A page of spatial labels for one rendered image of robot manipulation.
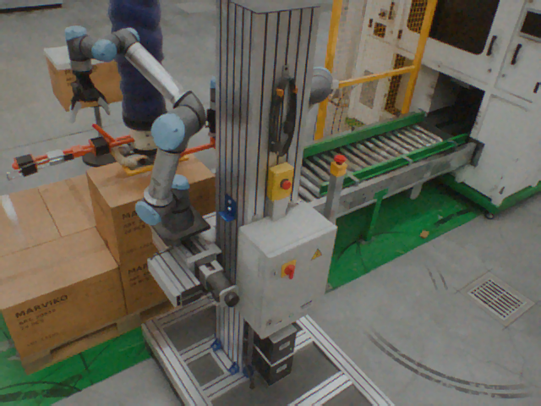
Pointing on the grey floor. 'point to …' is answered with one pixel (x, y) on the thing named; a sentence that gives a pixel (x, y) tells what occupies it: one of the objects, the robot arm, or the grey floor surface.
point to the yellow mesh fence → (370, 72)
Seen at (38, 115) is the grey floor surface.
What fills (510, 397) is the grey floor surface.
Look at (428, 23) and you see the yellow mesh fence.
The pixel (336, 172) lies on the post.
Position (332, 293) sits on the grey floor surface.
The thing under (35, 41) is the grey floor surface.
